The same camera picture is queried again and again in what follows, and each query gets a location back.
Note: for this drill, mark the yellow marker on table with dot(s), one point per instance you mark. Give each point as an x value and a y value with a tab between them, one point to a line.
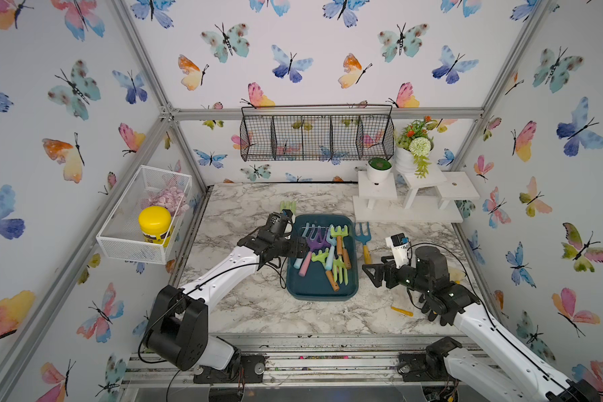
403	311

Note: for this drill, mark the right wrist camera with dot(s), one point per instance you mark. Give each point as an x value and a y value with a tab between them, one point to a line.
399	245

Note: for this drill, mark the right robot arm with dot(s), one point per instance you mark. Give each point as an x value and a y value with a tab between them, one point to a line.
521	375

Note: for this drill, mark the green wide fork wooden handle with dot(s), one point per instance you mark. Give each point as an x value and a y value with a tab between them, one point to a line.
288	206

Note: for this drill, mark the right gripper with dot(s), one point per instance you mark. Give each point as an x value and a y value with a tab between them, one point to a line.
389	268

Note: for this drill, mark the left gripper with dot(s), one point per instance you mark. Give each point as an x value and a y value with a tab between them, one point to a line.
297	248

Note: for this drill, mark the yellow lidded jar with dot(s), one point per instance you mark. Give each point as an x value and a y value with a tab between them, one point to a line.
155	223

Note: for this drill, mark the teal plastic storage box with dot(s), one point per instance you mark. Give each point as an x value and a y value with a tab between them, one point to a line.
315	287

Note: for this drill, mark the light blue fork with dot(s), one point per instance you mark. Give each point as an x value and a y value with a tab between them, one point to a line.
302	246

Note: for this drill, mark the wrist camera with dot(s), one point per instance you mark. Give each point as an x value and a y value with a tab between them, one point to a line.
399	245
283	223

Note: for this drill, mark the purple rake pink handle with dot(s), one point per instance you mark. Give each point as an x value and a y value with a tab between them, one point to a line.
316	242

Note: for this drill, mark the teal fork yellow handle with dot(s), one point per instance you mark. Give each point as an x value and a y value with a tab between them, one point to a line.
362	234

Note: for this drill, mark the white wire wall basket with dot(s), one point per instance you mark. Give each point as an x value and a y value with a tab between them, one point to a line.
121	237

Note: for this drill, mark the white pot with flowers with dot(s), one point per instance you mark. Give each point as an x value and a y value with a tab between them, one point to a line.
413	147

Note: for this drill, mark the black wire wall basket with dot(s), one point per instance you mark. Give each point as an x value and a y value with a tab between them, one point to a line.
317	133

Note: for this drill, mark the pink flower bundle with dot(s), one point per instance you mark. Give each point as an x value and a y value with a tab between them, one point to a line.
173	199

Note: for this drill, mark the light blue rake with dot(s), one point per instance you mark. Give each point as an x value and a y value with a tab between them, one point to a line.
332	241

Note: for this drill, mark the small white pot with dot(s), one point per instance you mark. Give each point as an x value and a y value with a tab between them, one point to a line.
379	169

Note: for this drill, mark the white tiered display stand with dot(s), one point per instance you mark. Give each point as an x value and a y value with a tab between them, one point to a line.
432	199

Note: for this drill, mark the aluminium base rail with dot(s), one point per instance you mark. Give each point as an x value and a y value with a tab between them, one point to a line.
294	360

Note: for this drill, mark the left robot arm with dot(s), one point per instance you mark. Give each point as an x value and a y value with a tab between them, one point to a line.
178	328

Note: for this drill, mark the green rake wooden handle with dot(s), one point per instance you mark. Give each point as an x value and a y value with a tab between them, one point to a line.
340	232

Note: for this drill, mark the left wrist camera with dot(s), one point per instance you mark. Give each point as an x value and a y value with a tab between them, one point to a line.
283	223

